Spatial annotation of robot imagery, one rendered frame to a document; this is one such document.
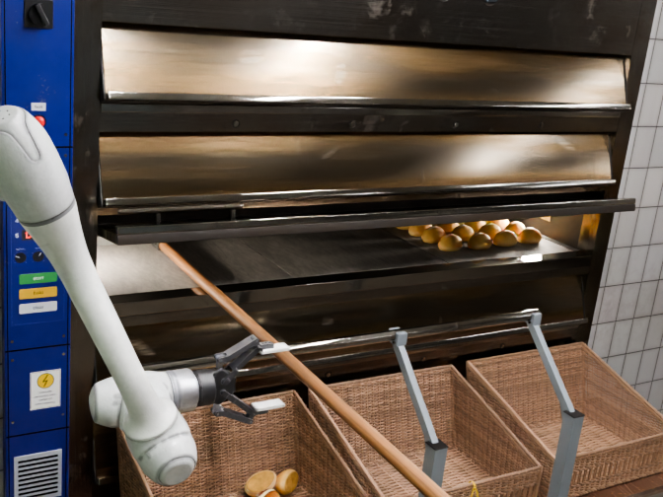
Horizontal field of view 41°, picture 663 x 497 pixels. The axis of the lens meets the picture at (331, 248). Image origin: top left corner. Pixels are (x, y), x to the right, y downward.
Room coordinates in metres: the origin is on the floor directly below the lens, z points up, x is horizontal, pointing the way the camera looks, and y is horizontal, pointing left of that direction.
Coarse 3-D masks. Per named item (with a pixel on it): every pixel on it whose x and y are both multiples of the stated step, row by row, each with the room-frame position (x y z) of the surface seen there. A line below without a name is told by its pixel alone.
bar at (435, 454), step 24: (528, 312) 2.39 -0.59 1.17; (360, 336) 2.08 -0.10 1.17; (384, 336) 2.11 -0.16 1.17; (408, 336) 2.16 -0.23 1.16; (192, 360) 1.84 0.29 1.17; (408, 360) 2.11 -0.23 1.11; (552, 360) 2.33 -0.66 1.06; (408, 384) 2.07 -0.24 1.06; (552, 384) 2.29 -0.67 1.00; (432, 432) 1.99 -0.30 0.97; (576, 432) 2.21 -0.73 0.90; (432, 456) 1.95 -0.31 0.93; (552, 480) 2.22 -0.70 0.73
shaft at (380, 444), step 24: (216, 288) 2.22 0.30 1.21; (240, 312) 2.08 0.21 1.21; (264, 336) 1.94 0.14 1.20; (288, 360) 1.83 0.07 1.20; (312, 384) 1.73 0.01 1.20; (336, 408) 1.63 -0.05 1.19; (360, 432) 1.55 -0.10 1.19; (384, 456) 1.48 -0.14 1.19; (408, 480) 1.41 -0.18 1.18; (432, 480) 1.38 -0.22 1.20
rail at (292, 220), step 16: (432, 208) 2.48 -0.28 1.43; (448, 208) 2.49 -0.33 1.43; (464, 208) 2.52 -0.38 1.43; (480, 208) 2.56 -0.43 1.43; (496, 208) 2.59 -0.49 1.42; (512, 208) 2.62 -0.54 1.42; (528, 208) 2.66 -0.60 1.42; (544, 208) 2.69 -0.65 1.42; (160, 224) 2.03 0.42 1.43; (176, 224) 2.05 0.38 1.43; (192, 224) 2.07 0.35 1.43; (208, 224) 2.09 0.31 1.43; (224, 224) 2.11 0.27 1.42; (240, 224) 2.14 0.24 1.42; (256, 224) 2.16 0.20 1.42; (272, 224) 2.18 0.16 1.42; (288, 224) 2.21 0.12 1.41
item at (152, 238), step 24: (264, 216) 2.36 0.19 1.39; (288, 216) 2.37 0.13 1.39; (432, 216) 2.46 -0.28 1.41; (456, 216) 2.50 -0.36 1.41; (480, 216) 2.55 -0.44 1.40; (504, 216) 2.60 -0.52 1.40; (528, 216) 2.65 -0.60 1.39; (552, 216) 2.71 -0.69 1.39; (120, 240) 1.97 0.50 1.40; (144, 240) 2.00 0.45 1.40; (168, 240) 2.03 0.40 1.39; (192, 240) 2.06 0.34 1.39
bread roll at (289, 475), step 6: (282, 474) 2.24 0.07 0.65; (288, 474) 2.24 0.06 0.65; (294, 474) 2.26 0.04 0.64; (276, 480) 2.22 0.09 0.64; (282, 480) 2.22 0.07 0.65; (288, 480) 2.23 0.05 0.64; (294, 480) 2.25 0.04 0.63; (276, 486) 2.21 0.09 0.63; (282, 486) 2.20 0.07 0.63; (288, 486) 2.22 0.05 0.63; (294, 486) 2.25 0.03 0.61; (282, 492) 2.20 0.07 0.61; (288, 492) 2.21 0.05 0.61
